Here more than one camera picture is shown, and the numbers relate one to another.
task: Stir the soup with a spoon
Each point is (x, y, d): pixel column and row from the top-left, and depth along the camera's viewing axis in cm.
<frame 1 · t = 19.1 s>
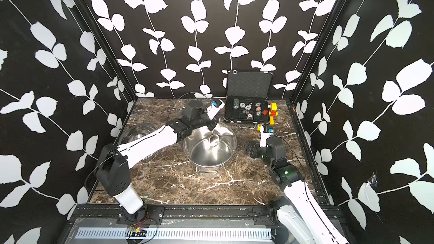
left hand: (222, 111, 80), fingers closed
right hand: (249, 137, 77), fingers open
black poker chip case: (248, 93, 117), point 8 cm above the table
long steel spoon: (213, 139, 97), point 4 cm above the table
yellow red toy block figure: (273, 112, 113), point 3 cm above the table
blue green chip stack: (236, 103, 116), point 4 cm above the table
red plastic piece: (265, 112, 114), point 2 cm above the table

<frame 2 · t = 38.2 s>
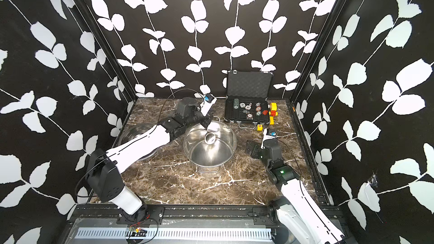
left hand: (214, 108, 79), fingers closed
right hand: (253, 139, 81), fingers open
the named things where they were.

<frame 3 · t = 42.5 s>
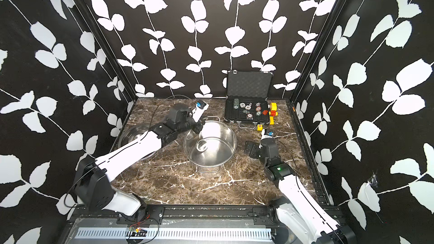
left hand: (207, 114, 79), fingers closed
right hand: (251, 140, 83), fingers open
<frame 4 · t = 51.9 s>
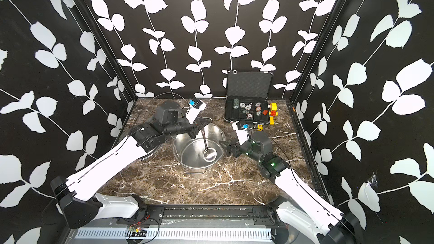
left hand: (208, 119, 68), fingers closed
right hand: (224, 135, 73), fingers open
long steel spoon: (209, 154, 83), point 12 cm above the table
the other named things where they were.

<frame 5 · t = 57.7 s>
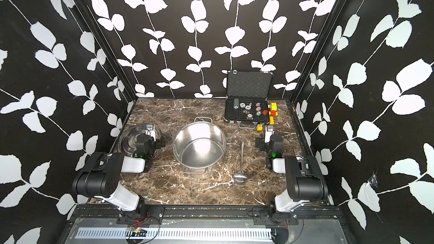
left hand: (153, 130, 94), fingers open
right hand: (264, 132, 95), fingers open
long steel spoon: (241, 178, 85), point 2 cm above the table
the other named things where they were.

